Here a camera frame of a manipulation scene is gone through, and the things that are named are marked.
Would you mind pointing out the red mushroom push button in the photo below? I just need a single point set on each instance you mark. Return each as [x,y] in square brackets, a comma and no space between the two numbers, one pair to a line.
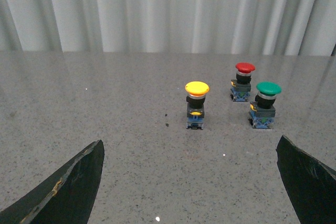
[241,87]

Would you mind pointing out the white pleated curtain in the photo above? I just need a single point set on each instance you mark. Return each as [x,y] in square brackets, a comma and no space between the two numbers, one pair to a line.
[268,27]

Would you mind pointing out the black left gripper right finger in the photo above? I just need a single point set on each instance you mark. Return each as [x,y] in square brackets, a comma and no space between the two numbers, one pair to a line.
[309,183]

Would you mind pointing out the yellow mushroom push button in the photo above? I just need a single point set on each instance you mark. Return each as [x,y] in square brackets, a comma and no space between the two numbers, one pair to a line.
[196,95]

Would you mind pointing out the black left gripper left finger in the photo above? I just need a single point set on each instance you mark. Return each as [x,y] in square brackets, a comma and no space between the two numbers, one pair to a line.
[66,196]

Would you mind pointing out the green mushroom push button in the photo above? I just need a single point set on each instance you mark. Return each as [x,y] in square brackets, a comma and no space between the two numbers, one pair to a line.
[262,111]

